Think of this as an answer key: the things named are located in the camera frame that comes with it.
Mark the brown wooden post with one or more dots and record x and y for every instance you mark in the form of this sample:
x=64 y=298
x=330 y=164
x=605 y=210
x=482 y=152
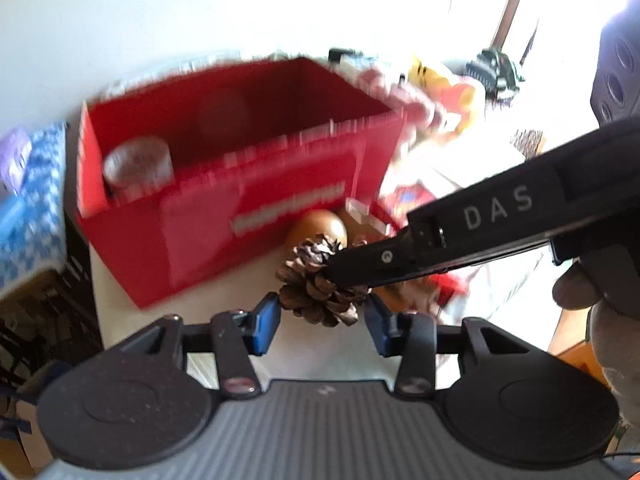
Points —
x=510 y=5

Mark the person's right hand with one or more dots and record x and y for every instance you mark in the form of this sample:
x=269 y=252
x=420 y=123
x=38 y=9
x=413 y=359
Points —
x=580 y=285

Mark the red cardboard box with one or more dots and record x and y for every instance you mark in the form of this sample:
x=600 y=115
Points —
x=200 y=220

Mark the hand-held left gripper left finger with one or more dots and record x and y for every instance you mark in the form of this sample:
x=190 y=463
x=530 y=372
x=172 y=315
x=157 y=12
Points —
x=265 y=325

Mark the pink plush toy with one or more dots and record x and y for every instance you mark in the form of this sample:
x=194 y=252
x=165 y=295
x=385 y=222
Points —
x=400 y=95

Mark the brown pine cone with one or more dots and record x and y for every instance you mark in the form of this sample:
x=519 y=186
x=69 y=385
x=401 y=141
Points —
x=310 y=295

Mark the red patterned gift box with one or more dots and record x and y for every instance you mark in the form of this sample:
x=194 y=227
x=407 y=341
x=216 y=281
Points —
x=407 y=197

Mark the orange-brown gourd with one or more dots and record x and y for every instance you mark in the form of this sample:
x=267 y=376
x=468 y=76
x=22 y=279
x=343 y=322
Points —
x=315 y=225

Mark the blue patterned cloth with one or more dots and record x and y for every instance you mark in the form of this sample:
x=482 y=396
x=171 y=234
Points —
x=35 y=210

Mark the clear tape roll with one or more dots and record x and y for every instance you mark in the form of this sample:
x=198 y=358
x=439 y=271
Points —
x=137 y=167

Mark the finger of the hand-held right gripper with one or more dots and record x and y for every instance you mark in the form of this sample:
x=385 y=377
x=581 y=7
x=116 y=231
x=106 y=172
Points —
x=365 y=265

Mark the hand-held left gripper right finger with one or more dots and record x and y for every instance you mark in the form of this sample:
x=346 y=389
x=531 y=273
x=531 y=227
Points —
x=377 y=327

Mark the purple wipes pack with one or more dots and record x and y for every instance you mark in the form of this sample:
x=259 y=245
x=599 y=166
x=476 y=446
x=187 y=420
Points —
x=14 y=160

